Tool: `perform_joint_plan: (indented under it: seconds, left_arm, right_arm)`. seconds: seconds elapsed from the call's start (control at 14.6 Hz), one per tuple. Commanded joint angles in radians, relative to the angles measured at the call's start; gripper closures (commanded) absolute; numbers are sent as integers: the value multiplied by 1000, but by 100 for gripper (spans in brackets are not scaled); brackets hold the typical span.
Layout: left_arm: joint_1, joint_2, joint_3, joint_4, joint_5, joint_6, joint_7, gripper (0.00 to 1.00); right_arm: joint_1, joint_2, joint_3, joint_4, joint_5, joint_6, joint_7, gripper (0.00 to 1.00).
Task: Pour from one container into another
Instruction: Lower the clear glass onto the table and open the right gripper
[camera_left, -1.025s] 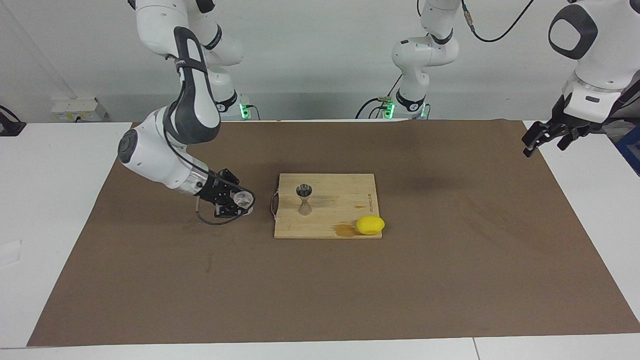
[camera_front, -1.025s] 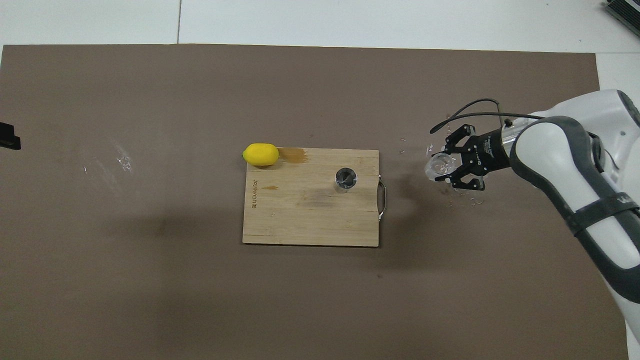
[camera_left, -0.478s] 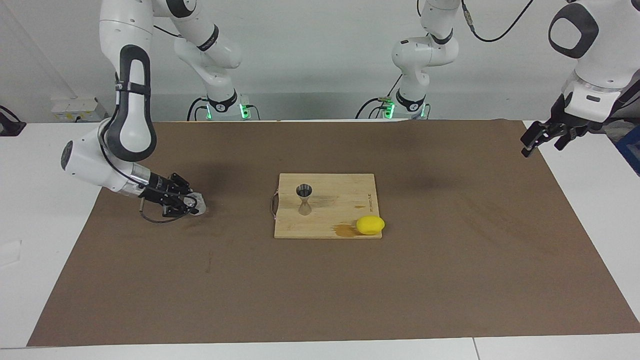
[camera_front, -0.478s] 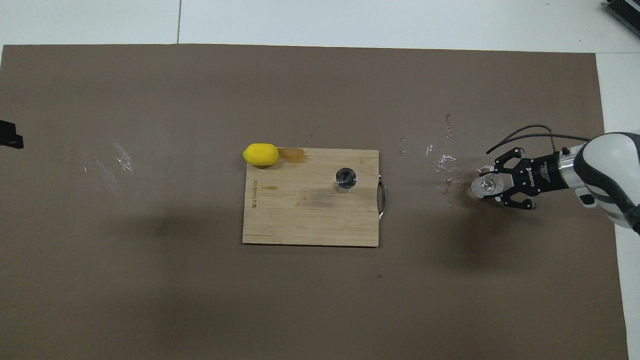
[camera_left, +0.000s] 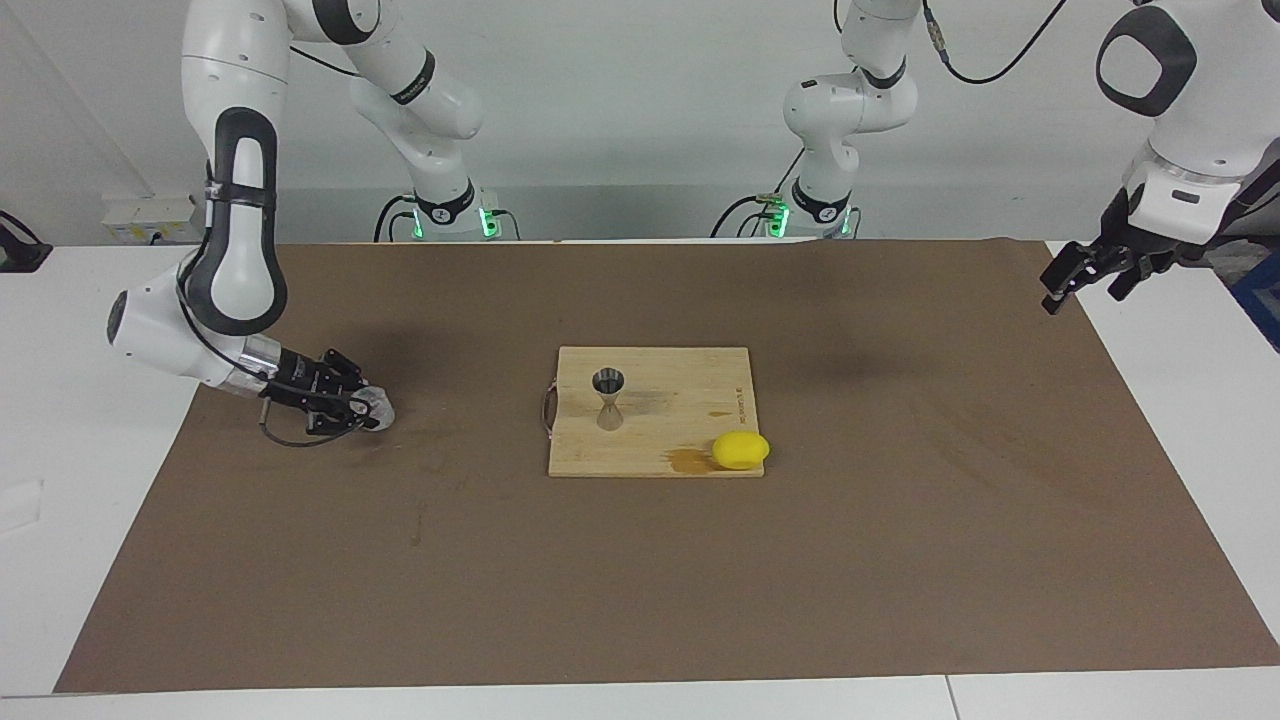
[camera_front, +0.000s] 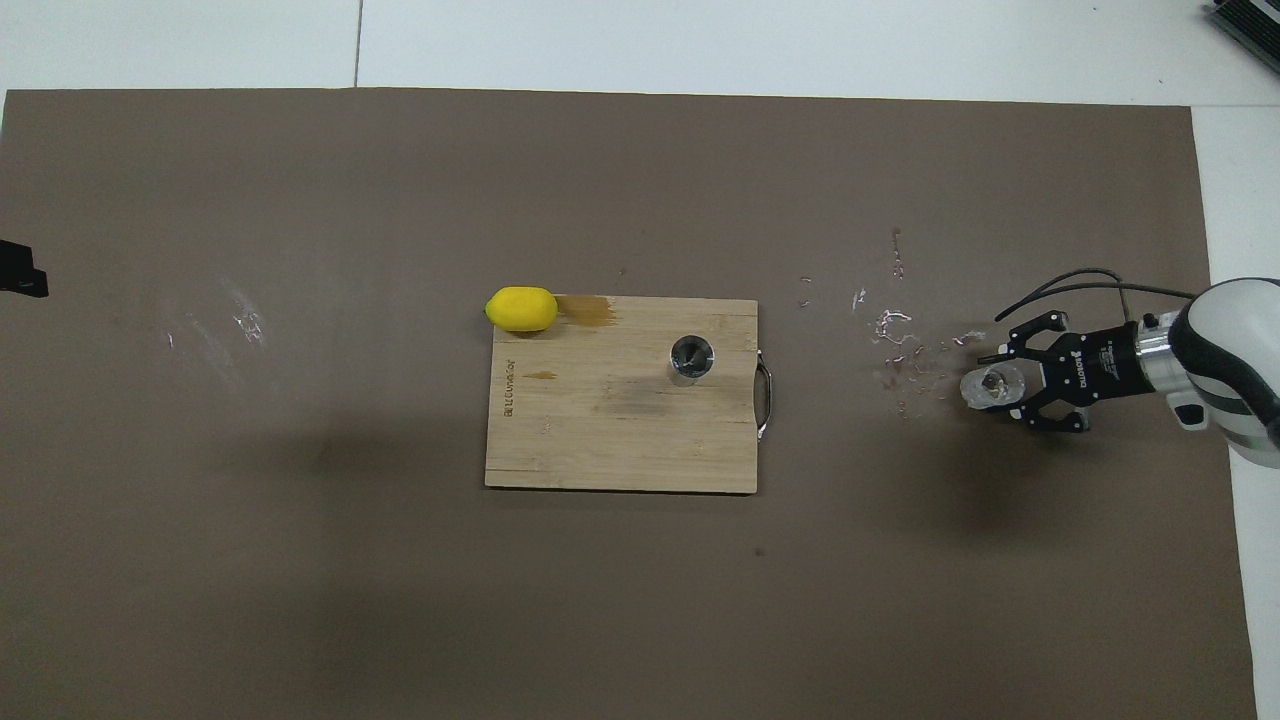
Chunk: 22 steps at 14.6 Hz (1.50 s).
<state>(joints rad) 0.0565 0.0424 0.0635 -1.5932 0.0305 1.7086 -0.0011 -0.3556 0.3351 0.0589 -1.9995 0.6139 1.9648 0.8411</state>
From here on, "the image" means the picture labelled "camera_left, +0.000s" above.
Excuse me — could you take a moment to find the wooden cutting board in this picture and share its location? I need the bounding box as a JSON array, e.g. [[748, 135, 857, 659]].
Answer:
[[541, 346, 766, 479]]

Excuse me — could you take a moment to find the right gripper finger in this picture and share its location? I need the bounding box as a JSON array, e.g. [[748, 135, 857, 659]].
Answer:
[[320, 348, 369, 393], [305, 410, 381, 436]]

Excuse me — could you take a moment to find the metal cocktail jigger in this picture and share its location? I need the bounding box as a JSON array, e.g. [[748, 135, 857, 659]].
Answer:
[[591, 368, 627, 432]]

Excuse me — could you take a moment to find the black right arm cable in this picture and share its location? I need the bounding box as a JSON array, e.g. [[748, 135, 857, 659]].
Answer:
[[178, 250, 356, 448]]

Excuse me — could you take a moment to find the white power strip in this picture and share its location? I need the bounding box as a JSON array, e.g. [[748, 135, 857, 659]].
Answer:
[[103, 195, 214, 244]]

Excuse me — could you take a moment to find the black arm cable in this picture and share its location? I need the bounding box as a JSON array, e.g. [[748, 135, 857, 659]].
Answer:
[[178, 250, 356, 448], [920, 0, 1066, 85]]

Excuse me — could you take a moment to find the brown paper table mat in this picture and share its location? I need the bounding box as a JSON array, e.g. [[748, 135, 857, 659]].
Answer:
[[55, 238, 1280, 693]]

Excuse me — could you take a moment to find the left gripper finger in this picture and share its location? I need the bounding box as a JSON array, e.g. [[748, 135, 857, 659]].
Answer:
[[1107, 258, 1151, 301], [1040, 243, 1101, 316]]

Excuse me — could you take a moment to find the yellow lemon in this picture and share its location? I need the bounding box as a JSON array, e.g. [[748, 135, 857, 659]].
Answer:
[[712, 431, 771, 471]]

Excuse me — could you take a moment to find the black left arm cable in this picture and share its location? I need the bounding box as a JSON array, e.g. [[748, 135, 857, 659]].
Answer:
[[920, 0, 1066, 85]]

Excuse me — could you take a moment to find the black left base cable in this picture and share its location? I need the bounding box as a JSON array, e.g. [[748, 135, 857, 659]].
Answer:
[[712, 150, 806, 238]]

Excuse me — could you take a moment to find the clear glass cup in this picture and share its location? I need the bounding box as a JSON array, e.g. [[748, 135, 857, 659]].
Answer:
[[350, 385, 396, 431]]

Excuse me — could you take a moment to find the black right base cable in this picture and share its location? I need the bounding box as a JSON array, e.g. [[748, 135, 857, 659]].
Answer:
[[375, 193, 421, 244]]

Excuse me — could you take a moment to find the black tripod stand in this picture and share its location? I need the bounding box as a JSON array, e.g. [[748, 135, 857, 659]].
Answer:
[[1195, 165, 1280, 266]]

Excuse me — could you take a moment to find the black clamp mount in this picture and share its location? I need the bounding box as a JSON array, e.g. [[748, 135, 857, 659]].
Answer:
[[0, 210, 53, 273]]

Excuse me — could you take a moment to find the black base cable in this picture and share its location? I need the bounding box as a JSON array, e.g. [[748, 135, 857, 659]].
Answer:
[[375, 193, 421, 244], [712, 150, 806, 238]]

